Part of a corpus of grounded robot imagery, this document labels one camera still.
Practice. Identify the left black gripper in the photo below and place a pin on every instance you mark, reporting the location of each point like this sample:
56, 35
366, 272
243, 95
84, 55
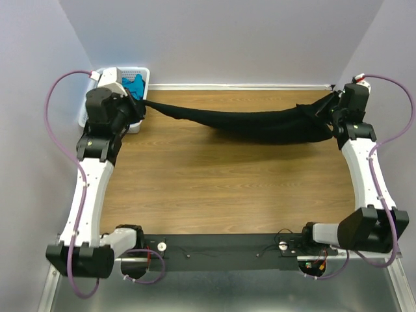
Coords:
129, 101

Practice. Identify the black t shirt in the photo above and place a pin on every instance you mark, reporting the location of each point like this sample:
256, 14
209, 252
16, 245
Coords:
304, 123

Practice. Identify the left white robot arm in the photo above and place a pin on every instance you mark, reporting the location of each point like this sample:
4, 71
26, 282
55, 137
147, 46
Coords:
80, 250

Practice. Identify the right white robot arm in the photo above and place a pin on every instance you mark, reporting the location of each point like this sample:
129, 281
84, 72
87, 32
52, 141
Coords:
376, 223

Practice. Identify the blue t shirt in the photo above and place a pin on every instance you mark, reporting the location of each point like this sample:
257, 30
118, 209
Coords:
135, 87

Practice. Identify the white plastic basket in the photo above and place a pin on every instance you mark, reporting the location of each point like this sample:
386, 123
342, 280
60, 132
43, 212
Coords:
127, 72

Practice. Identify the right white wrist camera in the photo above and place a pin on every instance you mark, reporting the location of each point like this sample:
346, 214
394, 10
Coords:
361, 80

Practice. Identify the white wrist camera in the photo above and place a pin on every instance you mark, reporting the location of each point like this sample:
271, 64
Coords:
110, 78
361, 80

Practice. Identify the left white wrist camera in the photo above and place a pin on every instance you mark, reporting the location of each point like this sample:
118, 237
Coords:
110, 78

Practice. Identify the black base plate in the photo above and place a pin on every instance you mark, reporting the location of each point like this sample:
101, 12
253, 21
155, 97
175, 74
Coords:
225, 252

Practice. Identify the aluminium rail frame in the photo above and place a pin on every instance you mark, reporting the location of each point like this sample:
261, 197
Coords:
350, 285

